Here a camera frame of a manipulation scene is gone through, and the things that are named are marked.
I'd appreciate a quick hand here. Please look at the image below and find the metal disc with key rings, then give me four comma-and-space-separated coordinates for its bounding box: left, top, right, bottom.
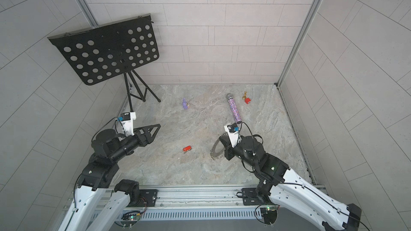
210, 133, 228, 160

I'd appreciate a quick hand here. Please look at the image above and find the small red key tag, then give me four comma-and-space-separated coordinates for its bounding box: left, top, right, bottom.
183, 145, 192, 153

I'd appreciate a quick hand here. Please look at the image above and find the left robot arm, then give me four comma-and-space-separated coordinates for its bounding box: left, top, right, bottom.
59, 124, 161, 231

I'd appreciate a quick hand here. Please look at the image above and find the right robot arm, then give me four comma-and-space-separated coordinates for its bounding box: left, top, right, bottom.
219, 135, 362, 231

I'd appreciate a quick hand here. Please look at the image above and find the small purple figurine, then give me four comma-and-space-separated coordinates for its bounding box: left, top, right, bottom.
182, 98, 190, 110

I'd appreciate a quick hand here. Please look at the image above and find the purple glitter microphone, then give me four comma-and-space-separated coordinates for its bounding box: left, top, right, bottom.
226, 94, 242, 123

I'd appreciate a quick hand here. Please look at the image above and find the right circuit board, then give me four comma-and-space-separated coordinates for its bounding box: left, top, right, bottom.
260, 207, 278, 225

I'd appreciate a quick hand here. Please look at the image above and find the circuit board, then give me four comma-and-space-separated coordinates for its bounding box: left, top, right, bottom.
122, 211, 141, 221
260, 207, 278, 225

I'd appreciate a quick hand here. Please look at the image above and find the left circuit board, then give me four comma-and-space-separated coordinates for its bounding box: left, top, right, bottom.
122, 211, 141, 221

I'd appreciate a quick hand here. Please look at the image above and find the black perforated music stand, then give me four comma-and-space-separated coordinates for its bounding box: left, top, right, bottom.
48, 14, 159, 102

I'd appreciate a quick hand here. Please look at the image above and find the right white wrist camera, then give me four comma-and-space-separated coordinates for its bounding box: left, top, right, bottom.
224, 123, 241, 148

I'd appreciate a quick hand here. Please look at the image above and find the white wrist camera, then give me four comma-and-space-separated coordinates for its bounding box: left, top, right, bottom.
224, 123, 241, 148
118, 112, 136, 136

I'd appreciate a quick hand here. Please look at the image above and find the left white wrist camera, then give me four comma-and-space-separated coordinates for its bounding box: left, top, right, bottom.
118, 112, 136, 136

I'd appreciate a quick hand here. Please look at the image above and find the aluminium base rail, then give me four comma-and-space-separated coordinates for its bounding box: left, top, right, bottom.
65, 184, 326, 212

